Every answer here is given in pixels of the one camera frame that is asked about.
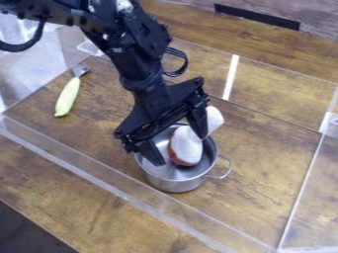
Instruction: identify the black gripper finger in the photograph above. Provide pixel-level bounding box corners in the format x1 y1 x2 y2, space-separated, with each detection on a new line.
137 139 166 166
186 104 209 139

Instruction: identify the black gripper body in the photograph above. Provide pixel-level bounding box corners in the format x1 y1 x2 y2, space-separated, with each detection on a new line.
114 76 209 152

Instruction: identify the white plush mushroom red cap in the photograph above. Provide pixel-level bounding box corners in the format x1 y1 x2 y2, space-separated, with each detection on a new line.
169 106 225 166

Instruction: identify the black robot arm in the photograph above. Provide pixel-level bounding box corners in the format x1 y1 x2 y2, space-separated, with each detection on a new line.
0 0 209 166

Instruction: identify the silver metal pot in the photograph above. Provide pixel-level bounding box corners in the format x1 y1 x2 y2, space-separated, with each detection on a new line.
134 124 234 194

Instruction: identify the clear acrylic triangular stand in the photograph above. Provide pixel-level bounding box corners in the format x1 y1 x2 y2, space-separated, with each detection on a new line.
77 39 105 56

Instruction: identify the black bar on table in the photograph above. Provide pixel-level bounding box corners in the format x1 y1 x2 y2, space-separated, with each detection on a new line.
214 3 301 31

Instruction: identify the black cable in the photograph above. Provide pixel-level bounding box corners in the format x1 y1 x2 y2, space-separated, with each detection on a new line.
163 46 190 78

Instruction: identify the yellow handled metal peeler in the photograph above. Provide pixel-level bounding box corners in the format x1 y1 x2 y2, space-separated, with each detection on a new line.
55 64 91 118

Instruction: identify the clear acrylic tray wall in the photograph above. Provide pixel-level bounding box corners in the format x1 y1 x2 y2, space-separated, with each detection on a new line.
0 115 338 253

